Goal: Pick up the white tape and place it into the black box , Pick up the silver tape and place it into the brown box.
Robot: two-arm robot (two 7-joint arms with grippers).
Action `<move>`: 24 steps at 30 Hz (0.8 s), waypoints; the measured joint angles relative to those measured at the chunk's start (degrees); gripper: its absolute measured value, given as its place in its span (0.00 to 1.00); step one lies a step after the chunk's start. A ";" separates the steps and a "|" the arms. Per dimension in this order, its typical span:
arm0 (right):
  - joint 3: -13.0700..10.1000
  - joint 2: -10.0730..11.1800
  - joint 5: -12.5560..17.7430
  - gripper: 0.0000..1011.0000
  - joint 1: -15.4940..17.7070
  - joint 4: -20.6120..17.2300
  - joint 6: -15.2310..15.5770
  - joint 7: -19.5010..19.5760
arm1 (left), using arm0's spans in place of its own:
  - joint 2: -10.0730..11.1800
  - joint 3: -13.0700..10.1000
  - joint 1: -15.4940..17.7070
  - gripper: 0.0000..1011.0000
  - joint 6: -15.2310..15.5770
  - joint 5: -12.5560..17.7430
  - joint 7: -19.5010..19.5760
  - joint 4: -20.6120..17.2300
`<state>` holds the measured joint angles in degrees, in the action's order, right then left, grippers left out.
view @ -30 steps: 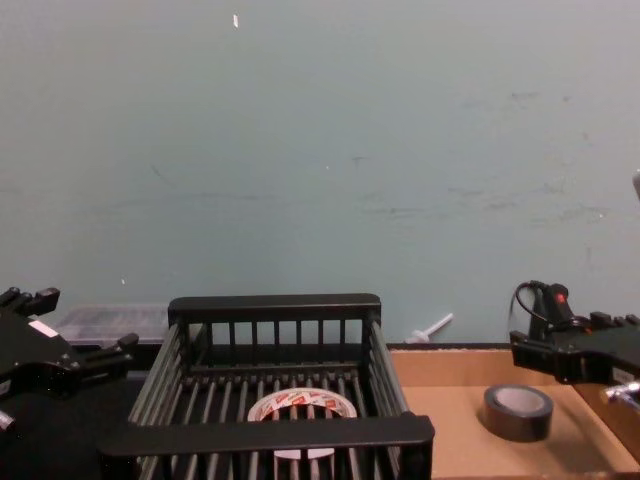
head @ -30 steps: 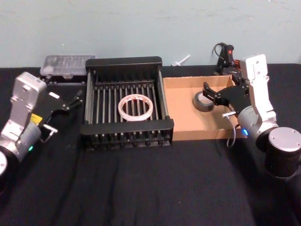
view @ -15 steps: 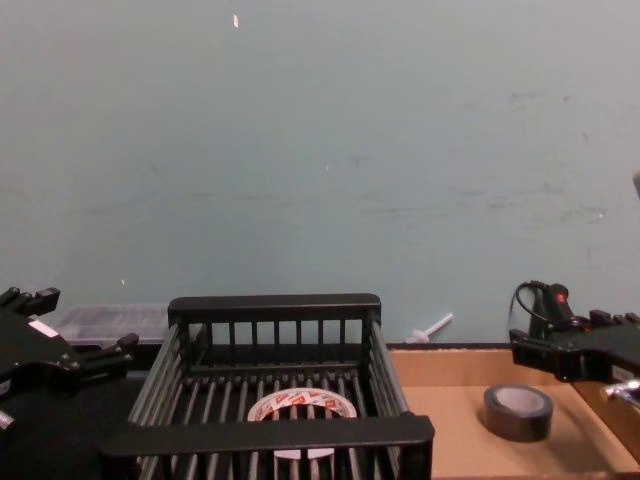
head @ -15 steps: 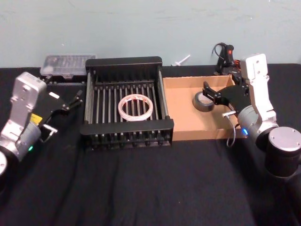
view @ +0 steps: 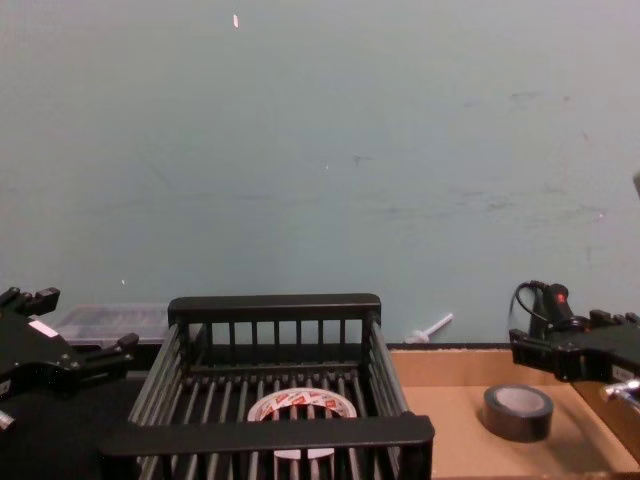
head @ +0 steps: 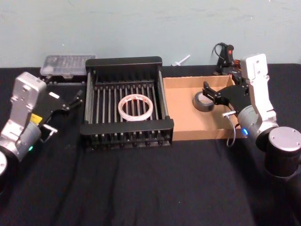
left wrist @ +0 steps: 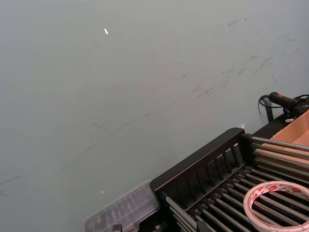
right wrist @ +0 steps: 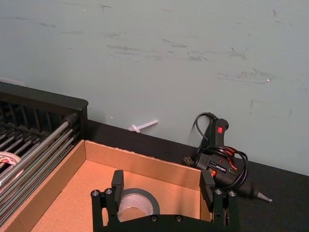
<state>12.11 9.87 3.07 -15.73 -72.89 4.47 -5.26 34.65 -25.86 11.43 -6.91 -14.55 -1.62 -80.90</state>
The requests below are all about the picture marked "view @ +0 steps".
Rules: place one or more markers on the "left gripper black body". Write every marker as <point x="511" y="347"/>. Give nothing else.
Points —
<point x="35" y="360"/>

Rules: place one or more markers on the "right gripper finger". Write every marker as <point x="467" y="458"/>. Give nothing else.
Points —
<point x="545" y="355"/>
<point x="612" y="320"/>

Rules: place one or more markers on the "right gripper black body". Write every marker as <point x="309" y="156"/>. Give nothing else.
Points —
<point x="612" y="355"/>

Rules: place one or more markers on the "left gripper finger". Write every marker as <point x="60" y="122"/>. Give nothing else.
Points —
<point x="35" y="300"/>
<point x="107" y="352"/>

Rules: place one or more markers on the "silver tape roll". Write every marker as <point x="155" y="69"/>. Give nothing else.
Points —
<point x="517" y="425"/>

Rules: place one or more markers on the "white tape roll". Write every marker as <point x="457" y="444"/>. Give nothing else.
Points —
<point x="280" y="400"/>

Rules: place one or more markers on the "clear plastic case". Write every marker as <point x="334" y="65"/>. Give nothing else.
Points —
<point x="110" y="320"/>

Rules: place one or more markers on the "black table cloth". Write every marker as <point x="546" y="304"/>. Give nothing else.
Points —
<point x="65" y="440"/>

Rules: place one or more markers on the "small white plastic piece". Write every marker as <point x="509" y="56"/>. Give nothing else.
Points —
<point x="432" y="326"/>

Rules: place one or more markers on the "shallow brown cardboard tray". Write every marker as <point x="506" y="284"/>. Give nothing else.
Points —
<point x="450" y="430"/>

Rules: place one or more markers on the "black rack with steel bars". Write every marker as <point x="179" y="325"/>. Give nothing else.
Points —
<point x="270" y="435"/>

